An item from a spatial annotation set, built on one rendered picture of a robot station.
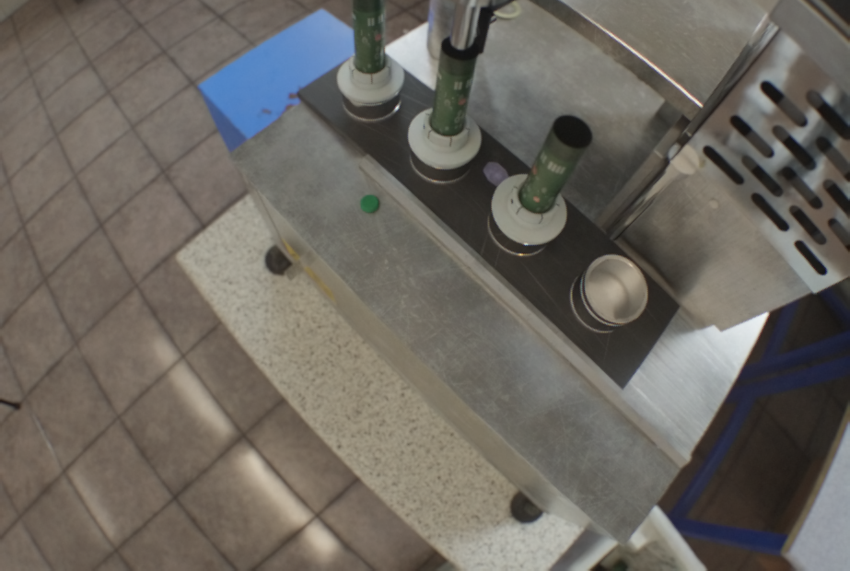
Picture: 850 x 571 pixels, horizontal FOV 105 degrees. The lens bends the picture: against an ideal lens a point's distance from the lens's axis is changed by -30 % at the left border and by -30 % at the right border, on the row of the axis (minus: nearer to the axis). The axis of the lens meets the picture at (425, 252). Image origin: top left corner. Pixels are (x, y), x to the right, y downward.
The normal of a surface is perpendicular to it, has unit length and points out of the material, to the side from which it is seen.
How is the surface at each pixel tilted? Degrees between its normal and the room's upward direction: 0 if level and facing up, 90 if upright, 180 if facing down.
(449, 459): 0
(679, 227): 90
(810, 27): 90
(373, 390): 0
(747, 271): 90
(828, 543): 0
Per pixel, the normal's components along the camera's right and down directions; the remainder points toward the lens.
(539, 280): 0.07, -0.38
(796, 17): -0.70, 0.64
